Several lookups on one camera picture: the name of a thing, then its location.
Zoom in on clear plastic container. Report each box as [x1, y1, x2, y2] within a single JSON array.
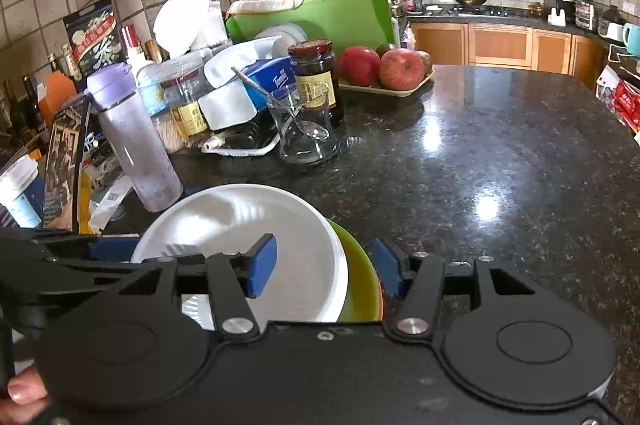
[[255, 22, 308, 58]]

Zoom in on blue tissue box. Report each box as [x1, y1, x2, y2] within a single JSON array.
[[240, 55, 301, 111]]

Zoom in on glass jar yellow label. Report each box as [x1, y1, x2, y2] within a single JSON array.
[[162, 58, 211, 141]]

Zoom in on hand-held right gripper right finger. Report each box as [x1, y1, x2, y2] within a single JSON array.
[[371, 237, 537, 341]]

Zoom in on green plastic plate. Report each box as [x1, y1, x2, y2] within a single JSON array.
[[327, 217, 379, 323]]

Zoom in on mint electric kettle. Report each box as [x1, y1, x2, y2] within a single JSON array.
[[622, 22, 640, 56]]

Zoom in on white blue paper cup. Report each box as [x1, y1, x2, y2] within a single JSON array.
[[0, 155, 42, 231]]

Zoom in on white plastic bowl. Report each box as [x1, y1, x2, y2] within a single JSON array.
[[130, 184, 349, 323]]

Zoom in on white bottle red cap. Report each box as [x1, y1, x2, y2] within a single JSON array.
[[121, 24, 155, 81]]

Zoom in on red apple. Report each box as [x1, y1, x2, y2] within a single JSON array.
[[378, 48, 426, 91], [337, 46, 382, 87]]

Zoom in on red gift bag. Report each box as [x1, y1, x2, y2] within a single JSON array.
[[597, 65, 640, 131]]

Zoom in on black coffee machine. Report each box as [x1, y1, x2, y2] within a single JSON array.
[[545, 0, 576, 18]]

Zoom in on wooden base cabinets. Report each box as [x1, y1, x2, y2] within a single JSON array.
[[410, 21, 608, 93]]

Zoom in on yellow phone stand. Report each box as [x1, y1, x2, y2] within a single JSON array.
[[75, 170, 96, 233]]

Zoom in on gas stove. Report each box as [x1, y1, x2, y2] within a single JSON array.
[[425, 5, 531, 17]]

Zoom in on dark sauce jar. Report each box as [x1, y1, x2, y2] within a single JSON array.
[[287, 39, 345, 128]]

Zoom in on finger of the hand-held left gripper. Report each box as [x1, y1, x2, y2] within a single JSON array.
[[55, 261, 158, 301], [30, 235, 141, 262]]

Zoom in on white plastic bag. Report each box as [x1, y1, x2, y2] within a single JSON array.
[[153, 0, 226, 56]]

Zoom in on orange plastic bottle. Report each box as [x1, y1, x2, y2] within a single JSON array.
[[37, 72, 78, 126]]

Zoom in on green cutting board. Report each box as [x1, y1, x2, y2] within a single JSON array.
[[225, 0, 393, 56]]

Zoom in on person's left hand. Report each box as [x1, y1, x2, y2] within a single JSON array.
[[10, 365, 51, 406]]

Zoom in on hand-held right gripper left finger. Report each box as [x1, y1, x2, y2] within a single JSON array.
[[116, 233, 278, 341]]

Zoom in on small countertop appliance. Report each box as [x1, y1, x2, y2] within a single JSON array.
[[575, 0, 598, 31]]

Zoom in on white cloth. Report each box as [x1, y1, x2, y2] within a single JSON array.
[[227, 0, 313, 15]]

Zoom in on purple-lid water bottle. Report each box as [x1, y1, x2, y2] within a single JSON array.
[[86, 62, 184, 212]]

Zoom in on black snack bag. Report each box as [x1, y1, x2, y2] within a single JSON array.
[[63, 0, 126, 78]]

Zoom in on metal spoon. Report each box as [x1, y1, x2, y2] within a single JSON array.
[[231, 66, 331, 141]]

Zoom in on white round container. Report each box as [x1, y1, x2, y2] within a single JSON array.
[[198, 85, 258, 132]]

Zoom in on beige fruit tray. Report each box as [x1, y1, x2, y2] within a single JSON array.
[[340, 70, 436, 100]]

